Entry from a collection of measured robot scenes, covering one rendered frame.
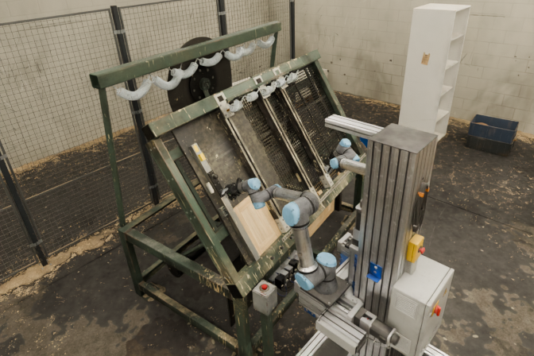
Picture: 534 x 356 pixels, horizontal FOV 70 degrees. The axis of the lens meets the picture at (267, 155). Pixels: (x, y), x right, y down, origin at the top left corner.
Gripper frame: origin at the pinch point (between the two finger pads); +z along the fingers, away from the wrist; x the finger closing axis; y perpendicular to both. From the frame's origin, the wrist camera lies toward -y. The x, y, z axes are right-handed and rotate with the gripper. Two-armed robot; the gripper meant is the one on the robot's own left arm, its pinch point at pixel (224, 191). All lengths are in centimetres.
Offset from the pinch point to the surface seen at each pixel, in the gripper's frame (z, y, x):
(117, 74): 27, -27, -101
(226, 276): 12, 40, 39
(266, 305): -12, 48, 61
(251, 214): 10.5, -8.9, 33.2
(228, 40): 27, -137, -61
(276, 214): 6, -21, 50
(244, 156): 6.0, -38.8, 2.0
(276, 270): 10, 12, 75
